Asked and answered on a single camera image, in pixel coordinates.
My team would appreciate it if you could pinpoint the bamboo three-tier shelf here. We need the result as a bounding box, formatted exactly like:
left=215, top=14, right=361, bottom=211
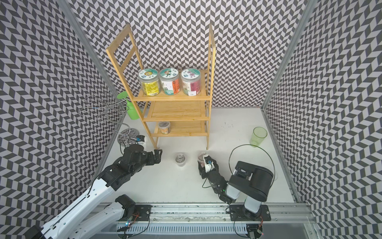
left=106, top=24, right=216, bottom=148

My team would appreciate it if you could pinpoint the sunflower seed jar yellow label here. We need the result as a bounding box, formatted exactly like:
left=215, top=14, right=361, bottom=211
left=138, top=68, right=161, bottom=96

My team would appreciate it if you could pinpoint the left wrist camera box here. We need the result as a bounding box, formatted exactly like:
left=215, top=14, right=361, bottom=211
left=135, top=135, right=146, bottom=147

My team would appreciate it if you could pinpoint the chrome wire cup rack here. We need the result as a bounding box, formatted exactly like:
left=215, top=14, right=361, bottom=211
left=78, top=93, right=140, bottom=147

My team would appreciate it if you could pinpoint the jar with strawberry lid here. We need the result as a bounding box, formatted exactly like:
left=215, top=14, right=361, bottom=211
left=159, top=68, right=181, bottom=95

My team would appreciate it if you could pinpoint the jar with pink flower lid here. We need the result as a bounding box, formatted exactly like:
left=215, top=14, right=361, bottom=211
left=181, top=68, right=201, bottom=96

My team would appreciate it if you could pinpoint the green spray bottle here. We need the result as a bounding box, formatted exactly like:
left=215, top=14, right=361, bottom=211
left=117, top=91, right=139, bottom=120

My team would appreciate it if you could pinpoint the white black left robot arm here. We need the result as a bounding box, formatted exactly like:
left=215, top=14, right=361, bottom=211
left=24, top=144, right=163, bottom=239

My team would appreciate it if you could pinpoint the small foil-lid cup pink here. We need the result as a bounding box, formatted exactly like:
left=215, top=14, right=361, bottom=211
left=198, top=152, right=206, bottom=167

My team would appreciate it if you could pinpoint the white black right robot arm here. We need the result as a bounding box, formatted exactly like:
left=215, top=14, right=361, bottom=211
left=198, top=159, right=274, bottom=215

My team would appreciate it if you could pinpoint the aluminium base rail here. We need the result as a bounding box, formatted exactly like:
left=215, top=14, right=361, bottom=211
left=56, top=202, right=324, bottom=239

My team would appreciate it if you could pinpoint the green translucent plastic cup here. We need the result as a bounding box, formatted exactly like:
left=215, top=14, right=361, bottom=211
left=250, top=126, right=268, bottom=146

